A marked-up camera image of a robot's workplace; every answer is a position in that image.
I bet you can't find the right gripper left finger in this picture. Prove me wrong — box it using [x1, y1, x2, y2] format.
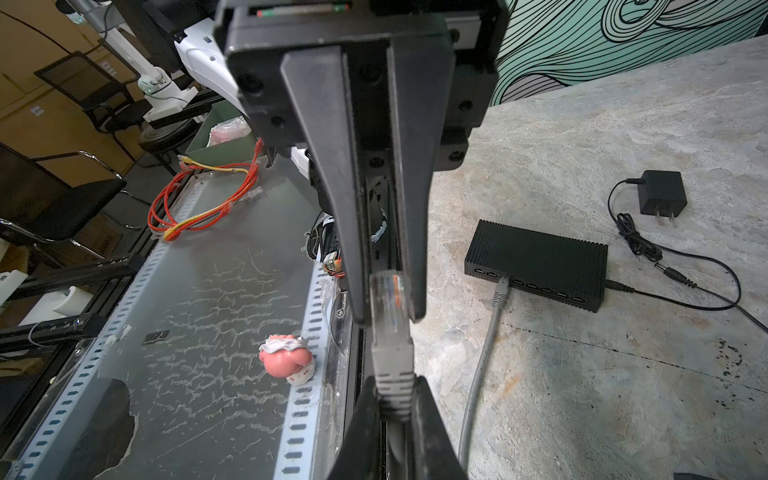
[327, 376, 382, 480]

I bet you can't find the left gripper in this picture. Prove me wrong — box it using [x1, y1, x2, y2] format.
[214, 1, 509, 324]

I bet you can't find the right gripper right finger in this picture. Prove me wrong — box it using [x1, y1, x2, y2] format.
[411, 376, 468, 480]

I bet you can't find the grey ethernet cable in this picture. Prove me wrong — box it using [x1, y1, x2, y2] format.
[368, 269, 418, 480]
[457, 275, 511, 475]

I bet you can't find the small black ribbed switch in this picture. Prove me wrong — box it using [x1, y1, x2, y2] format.
[464, 220, 608, 312]

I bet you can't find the small black power adapter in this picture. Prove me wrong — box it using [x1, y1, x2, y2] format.
[604, 170, 768, 335]

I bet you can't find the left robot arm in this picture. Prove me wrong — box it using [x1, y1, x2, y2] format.
[168, 1, 509, 324]

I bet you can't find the green tray outside cell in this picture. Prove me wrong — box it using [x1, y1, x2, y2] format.
[185, 100, 257, 167]

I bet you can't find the black office chair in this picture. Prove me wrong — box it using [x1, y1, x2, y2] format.
[1, 144, 150, 261]

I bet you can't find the white slotted cable duct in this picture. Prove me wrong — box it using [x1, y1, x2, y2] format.
[273, 263, 333, 479]

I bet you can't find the pink toy on duct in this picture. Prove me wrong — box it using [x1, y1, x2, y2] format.
[259, 335, 316, 386]

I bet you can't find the red and yellow cable bundle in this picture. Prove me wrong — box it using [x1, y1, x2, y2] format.
[146, 137, 266, 242]

